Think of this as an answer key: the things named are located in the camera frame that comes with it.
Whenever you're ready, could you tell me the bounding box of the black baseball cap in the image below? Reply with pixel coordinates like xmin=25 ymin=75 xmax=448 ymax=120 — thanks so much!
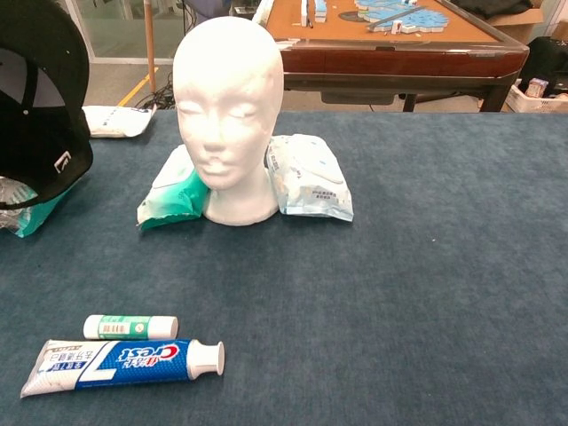
xmin=0 ymin=0 xmax=94 ymax=211

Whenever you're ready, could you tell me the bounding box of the white foam mannequin head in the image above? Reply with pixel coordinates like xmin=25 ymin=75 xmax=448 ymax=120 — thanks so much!
xmin=172 ymin=15 xmax=284 ymax=226

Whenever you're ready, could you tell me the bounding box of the light blue wipes pack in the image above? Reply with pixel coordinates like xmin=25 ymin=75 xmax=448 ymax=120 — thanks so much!
xmin=264 ymin=135 xmax=355 ymax=223

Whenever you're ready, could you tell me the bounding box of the green white wet wipes pack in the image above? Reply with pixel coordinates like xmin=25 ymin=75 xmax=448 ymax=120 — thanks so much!
xmin=136 ymin=144 xmax=209 ymax=231

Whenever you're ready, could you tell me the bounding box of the blue carpet table cover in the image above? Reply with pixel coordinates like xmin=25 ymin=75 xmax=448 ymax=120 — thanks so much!
xmin=0 ymin=107 xmax=568 ymax=426

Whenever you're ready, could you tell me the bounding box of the brown mahjong table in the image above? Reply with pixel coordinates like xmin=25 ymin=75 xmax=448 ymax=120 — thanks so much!
xmin=252 ymin=0 xmax=531 ymax=113

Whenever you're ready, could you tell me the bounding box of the white tissue pack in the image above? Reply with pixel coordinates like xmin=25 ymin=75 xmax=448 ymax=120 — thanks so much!
xmin=82 ymin=105 xmax=157 ymax=138

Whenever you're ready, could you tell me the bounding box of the small green white tube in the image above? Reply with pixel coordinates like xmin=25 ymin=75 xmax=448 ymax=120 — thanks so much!
xmin=83 ymin=314 xmax=179 ymax=341

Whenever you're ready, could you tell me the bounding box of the blue white toothpaste tube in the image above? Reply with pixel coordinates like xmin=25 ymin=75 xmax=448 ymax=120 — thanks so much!
xmin=20 ymin=338 xmax=225 ymax=399

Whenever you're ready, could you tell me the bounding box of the wooden pole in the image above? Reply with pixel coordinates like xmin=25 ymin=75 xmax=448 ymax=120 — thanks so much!
xmin=144 ymin=0 xmax=157 ymax=94

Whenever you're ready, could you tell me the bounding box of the blue mahjong tile pile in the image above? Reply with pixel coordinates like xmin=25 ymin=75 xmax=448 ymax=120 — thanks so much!
xmin=354 ymin=0 xmax=449 ymax=35

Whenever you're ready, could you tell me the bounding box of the teal clear cotton pad pack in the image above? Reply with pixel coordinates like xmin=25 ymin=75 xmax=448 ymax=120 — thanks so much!
xmin=0 ymin=175 xmax=76 ymax=239

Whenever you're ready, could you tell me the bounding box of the white plastic crate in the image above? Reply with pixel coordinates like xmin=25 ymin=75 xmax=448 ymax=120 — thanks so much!
xmin=505 ymin=78 xmax=568 ymax=114

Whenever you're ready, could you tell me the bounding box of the black cloth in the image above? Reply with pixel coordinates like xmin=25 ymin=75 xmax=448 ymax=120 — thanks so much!
xmin=450 ymin=0 xmax=533 ymax=20

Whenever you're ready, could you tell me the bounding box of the cardboard box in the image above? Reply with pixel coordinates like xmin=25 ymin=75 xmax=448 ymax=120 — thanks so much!
xmin=487 ymin=6 xmax=545 ymax=45

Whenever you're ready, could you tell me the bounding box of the black bag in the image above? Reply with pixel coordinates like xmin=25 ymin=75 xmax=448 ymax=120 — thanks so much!
xmin=518 ymin=35 xmax=568 ymax=97

